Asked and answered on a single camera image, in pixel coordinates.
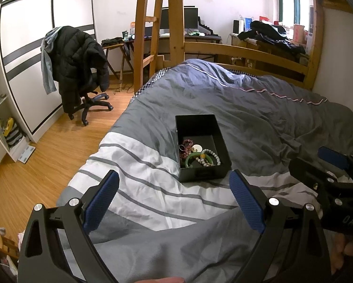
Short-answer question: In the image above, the person's left hand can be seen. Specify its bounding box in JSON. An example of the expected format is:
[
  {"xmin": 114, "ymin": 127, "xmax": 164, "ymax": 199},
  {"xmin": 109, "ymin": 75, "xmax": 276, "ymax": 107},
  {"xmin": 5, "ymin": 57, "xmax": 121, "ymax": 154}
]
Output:
[{"xmin": 126, "ymin": 276, "xmax": 185, "ymax": 283}]

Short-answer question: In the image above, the white bathroom scale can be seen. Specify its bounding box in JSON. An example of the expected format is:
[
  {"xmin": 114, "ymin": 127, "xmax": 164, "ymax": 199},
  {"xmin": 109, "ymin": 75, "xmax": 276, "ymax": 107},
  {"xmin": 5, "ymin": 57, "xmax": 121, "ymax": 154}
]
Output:
[{"xmin": 19, "ymin": 144, "xmax": 36, "ymax": 163}]

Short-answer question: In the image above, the black white checked bed sheet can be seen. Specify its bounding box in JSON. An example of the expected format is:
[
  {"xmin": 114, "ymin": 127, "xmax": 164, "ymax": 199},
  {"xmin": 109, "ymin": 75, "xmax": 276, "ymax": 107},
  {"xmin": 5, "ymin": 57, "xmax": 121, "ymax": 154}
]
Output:
[{"xmin": 129, "ymin": 66, "xmax": 172, "ymax": 104}]

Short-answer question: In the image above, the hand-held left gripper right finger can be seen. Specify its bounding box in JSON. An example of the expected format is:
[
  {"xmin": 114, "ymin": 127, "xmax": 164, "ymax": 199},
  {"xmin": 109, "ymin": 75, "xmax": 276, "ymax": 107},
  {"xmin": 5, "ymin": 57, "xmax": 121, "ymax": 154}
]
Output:
[{"xmin": 229, "ymin": 169, "xmax": 332, "ymax": 283}]

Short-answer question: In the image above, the blue-grey garment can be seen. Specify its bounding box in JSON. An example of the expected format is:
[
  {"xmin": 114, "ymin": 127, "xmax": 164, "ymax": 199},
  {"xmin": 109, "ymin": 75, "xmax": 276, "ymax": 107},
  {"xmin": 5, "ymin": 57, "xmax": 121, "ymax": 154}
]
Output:
[{"xmin": 40, "ymin": 26, "xmax": 62, "ymax": 95}]

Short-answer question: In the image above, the black cloth bundle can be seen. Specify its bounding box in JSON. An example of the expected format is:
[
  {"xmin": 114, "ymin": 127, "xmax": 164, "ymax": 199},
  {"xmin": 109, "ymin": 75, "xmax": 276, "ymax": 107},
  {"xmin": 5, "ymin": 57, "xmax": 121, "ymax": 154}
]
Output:
[{"xmin": 101, "ymin": 37, "xmax": 124, "ymax": 46}]

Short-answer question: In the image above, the green jade bangle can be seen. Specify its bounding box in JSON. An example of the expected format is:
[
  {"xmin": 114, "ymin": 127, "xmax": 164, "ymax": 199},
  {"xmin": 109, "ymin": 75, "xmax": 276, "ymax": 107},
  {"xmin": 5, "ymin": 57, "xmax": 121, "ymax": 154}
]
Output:
[{"xmin": 185, "ymin": 152, "xmax": 215, "ymax": 168}]

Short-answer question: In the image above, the wooden folding table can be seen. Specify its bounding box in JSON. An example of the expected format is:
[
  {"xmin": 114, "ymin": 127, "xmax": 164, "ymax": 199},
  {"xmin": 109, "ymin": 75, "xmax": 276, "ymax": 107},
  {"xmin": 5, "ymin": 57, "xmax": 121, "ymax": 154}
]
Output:
[{"xmin": 101, "ymin": 43, "xmax": 135, "ymax": 81}]

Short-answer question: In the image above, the black jewelry box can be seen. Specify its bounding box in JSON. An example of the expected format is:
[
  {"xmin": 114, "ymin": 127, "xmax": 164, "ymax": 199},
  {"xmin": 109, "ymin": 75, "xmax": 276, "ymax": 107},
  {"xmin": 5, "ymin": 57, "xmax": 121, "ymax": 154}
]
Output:
[{"xmin": 175, "ymin": 114, "xmax": 232, "ymax": 183}]

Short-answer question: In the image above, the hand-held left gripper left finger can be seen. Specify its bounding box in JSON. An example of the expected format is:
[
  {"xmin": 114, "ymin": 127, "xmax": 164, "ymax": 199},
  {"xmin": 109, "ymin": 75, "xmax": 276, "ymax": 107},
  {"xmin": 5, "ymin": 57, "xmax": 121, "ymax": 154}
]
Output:
[{"xmin": 17, "ymin": 169, "xmax": 120, "ymax": 283}]

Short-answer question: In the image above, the grey white striped duvet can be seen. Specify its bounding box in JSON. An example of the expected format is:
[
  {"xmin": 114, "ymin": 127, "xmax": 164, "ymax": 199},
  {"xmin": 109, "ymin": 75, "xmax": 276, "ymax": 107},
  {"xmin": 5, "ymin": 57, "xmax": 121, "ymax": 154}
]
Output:
[{"xmin": 56, "ymin": 59, "xmax": 353, "ymax": 283}]

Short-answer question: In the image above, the white wardrobe with dark stripes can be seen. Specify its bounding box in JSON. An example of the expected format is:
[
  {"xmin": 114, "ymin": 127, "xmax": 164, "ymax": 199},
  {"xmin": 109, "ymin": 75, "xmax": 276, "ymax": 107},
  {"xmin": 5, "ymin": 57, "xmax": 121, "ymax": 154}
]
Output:
[{"xmin": 0, "ymin": 0, "xmax": 96, "ymax": 143}]

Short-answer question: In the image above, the wooden ladder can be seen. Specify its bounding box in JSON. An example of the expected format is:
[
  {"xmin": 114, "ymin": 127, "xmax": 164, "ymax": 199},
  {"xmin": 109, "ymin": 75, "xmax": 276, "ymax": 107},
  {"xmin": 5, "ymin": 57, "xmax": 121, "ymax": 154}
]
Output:
[{"xmin": 134, "ymin": 0, "xmax": 167, "ymax": 95}]

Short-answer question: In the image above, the black office chair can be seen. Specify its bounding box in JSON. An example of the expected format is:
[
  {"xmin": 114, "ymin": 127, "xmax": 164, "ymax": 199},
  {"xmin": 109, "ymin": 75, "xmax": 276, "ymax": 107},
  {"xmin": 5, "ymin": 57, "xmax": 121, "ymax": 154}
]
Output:
[{"xmin": 63, "ymin": 68, "xmax": 113, "ymax": 127}]

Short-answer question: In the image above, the dark desk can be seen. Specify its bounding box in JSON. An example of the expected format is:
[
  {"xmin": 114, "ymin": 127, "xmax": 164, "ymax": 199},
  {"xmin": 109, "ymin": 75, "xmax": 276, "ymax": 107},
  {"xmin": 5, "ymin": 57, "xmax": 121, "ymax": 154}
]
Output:
[{"xmin": 129, "ymin": 32, "xmax": 223, "ymax": 65}]

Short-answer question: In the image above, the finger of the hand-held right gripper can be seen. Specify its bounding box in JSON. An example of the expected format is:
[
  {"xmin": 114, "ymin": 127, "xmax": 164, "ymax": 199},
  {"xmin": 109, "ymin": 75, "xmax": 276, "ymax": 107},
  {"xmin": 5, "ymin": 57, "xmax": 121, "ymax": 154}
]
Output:
[
  {"xmin": 289, "ymin": 156, "xmax": 340, "ymax": 191},
  {"xmin": 317, "ymin": 146, "xmax": 350, "ymax": 171}
]

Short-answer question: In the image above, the pile of black clothes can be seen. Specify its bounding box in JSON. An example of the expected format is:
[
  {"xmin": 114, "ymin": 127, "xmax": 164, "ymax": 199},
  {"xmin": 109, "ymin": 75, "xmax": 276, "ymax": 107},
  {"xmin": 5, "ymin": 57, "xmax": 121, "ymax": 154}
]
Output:
[{"xmin": 238, "ymin": 21, "xmax": 310, "ymax": 54}]

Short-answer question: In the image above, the pink box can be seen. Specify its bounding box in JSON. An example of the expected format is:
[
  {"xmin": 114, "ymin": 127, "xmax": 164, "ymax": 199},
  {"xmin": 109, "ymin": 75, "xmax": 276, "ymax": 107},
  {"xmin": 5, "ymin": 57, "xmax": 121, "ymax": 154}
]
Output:
[{"xmin": 293, "ymin": 24, "xmax": 307, "ymax": 43}]

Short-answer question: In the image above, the wooden bunk bed frame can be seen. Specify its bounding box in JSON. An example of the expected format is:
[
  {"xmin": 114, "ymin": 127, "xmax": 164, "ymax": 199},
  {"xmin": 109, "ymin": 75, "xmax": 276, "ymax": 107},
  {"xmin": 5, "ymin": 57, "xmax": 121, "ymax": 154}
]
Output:
[{"xmin": 165, "ymin": 0, "xmax": 353, "ymax": 92}]

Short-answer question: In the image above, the black computer monitor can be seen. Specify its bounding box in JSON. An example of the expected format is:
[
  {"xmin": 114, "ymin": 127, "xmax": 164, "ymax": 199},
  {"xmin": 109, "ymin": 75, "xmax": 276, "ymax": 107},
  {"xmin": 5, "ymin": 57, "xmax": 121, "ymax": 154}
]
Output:
[
  {"xmin": 160, "ymin": 7, "xmax": 169, "ymax": 30},
  {"xmin": 184, "ymin": 7, "xmax": 198, "ymax": 29}
]

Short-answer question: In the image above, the grey-green bead bracelet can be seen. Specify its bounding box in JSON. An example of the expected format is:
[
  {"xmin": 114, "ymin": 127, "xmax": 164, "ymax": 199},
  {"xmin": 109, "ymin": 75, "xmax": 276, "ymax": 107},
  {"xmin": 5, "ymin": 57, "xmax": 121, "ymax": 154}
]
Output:
[{"xmin": 196, "ymin": 149, "xmax": 222, "ymax": 167}]

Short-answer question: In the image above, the red bead bracelet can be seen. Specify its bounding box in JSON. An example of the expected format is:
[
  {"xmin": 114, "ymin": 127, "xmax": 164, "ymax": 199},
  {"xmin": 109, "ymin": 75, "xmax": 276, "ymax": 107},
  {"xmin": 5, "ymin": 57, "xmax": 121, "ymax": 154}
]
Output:
[{"xmin": 179, "ymin": 138, "xmax": 195, "ymax": 161}]

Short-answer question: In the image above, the window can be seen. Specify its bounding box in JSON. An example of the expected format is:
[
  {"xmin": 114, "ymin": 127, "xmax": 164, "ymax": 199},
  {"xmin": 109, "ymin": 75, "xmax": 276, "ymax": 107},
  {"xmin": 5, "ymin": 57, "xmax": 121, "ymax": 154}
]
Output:
[{"xmin": 277, "ymin": 0, "xmax": 316, "ymax": 27}]

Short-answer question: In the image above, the person's right hand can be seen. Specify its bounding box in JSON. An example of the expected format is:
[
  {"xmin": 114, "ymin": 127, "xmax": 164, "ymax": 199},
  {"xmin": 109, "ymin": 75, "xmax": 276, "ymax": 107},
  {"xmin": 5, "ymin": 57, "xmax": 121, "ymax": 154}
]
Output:
[{"xmin": 327, "ymin": 232, "xmax": 353, "ymax": 276}]

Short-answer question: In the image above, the black puffer jacket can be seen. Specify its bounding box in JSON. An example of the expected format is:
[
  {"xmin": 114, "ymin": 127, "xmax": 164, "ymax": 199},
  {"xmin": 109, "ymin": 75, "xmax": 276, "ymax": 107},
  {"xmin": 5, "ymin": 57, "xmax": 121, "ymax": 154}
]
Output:
[{"xmin": 48, "ymin": 26, "xmax": 109, "ymax": 114}]

